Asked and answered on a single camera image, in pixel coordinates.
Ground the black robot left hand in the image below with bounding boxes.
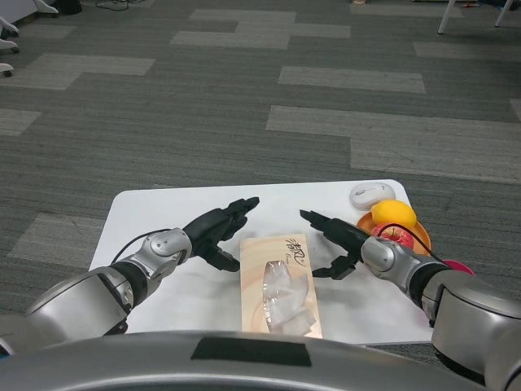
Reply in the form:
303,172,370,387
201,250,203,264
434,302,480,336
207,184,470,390
182,196,261,273

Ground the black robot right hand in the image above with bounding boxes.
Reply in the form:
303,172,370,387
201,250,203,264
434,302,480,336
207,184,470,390
299,209,372,281

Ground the beige wood-print tissue box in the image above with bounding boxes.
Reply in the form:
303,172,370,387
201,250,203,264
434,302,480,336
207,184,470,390
239,232,326,340

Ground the white computer mouse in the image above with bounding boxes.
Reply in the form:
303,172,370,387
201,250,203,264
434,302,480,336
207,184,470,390
348,182,396,211

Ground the yellow lemon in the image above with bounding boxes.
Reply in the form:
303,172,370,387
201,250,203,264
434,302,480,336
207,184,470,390
370,199,418,228

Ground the red apple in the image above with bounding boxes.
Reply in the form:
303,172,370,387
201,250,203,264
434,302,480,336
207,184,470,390
370,222,415,250

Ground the orange round plate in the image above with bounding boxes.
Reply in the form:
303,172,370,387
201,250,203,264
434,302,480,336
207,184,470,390
357,211,431,257

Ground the pink plastic cup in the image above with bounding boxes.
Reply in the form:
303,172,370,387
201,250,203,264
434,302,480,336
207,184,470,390
441,259,476,277

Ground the silver robot chest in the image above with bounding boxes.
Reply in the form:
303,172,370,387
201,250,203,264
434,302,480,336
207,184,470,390
0,330,489,391

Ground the white desk leg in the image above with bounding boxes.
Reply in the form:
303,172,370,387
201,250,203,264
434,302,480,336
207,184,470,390
437,0,456,35
494,0,516,29

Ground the black bag on floor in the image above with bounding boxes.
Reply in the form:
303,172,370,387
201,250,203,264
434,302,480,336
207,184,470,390
56,0,84,15

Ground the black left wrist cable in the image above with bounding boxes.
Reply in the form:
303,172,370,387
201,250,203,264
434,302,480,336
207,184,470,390
110,228,172,265

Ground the black floor cable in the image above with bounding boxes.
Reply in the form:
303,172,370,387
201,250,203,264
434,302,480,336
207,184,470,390
95,0,135,11

